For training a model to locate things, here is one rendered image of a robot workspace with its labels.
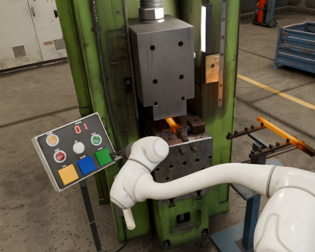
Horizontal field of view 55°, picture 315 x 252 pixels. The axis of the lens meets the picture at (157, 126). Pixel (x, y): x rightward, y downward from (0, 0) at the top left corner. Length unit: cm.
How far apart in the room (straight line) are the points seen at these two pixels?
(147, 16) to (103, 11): 25
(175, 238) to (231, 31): 145
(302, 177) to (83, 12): 123
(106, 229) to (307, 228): 200
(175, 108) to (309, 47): 387
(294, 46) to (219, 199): 353
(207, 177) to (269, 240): 32
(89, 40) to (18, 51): 515
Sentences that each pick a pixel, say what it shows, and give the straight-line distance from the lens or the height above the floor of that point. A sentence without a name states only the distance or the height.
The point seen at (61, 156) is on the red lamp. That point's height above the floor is 109.
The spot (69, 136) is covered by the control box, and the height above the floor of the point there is 115.
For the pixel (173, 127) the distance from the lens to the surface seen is 176.
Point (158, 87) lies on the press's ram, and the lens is 164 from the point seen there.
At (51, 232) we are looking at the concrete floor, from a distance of 271.
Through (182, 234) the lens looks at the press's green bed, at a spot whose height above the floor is 13.
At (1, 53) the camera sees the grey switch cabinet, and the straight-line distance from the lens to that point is 674.
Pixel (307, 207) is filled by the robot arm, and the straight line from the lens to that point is 81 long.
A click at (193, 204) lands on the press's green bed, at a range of 213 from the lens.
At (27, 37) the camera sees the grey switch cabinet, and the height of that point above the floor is 62.
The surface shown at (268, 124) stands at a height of 96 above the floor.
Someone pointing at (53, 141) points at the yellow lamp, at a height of 116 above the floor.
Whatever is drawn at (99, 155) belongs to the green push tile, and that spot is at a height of 103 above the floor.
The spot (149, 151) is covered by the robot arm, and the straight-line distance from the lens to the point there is 109.
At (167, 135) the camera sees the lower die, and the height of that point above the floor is 95.
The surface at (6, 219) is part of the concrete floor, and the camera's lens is 300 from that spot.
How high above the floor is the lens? 189
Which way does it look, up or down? 30 degrees down
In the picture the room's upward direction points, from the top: 4 degrees counter-clockwise
